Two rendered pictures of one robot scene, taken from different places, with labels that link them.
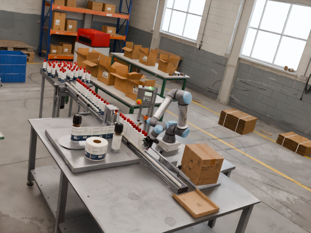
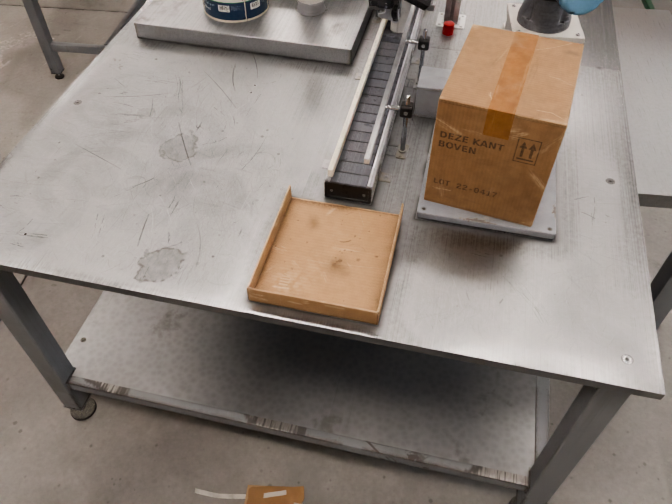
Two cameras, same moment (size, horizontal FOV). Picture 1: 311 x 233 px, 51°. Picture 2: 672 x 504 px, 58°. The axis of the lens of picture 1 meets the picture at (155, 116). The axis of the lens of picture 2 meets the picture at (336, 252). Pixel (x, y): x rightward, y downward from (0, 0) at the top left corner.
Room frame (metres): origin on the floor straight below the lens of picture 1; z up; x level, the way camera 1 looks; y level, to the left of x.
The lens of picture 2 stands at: (1.81, -1.13, 1.80)
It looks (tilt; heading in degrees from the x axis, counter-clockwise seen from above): 49 degrees down; 51
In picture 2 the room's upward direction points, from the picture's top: straight up
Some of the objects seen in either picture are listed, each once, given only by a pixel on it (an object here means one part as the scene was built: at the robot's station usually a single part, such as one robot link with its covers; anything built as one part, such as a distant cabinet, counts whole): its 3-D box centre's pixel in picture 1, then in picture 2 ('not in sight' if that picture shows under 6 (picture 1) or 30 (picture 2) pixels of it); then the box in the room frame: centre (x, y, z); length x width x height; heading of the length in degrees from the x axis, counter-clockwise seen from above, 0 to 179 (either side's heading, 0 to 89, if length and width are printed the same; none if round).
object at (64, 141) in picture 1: (74, 142); not in sight; (2.86, 0.73, 0.89); 0.31 x 0.31 x 0.01
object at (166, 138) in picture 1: (169, 136); (547, 4); (3.32, -0.20, 0.96); 0.15 x 0.15 x 0.10
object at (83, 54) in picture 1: (86, 59); not in sight; (6.27, 1.55, 0.97); 0.45 x 0.40 x 0.37; 137
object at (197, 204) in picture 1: (195, 201); (329, 249); (2.32, -0.47, 0.85); 0.30 x 0.26 x 0.04; 38
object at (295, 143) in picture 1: (297, 143); not in sight; (6.39, -3.00, 0.11); 0.65 x 0.54 x 0.22; 42
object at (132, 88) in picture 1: (140, 87); not in sight; (5.04, 0.32, 0.97); 0.51 x 0.39 x 0.37; 140
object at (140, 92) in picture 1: (145, 96); not in sight; (3.24, 0.15, 1.38); 0.17 x 0.10 x 0.19; 93
